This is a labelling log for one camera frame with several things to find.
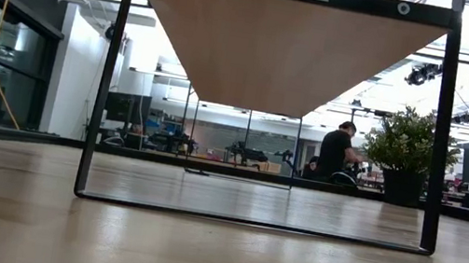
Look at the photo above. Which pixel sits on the black background robot arm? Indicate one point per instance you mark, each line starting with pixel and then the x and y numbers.
pixel 245 151
pixel 287 155
pixel 171 140

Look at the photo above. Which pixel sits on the round black ceiling device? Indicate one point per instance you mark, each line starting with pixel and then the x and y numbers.
pixel 110 30

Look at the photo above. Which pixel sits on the black ceiling track light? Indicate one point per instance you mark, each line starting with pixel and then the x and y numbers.
pixel 463 118
pixel 423 74

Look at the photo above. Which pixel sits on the potted green plant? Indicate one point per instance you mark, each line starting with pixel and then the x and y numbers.
pixel 404 144

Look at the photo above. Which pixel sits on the person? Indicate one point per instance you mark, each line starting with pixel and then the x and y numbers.
pixel 334 154

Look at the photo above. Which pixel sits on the black aluminium table frame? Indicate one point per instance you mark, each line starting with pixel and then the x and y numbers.
pixel 256 174

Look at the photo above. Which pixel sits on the brown cardboard box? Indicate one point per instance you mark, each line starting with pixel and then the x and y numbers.
pixel 267 166

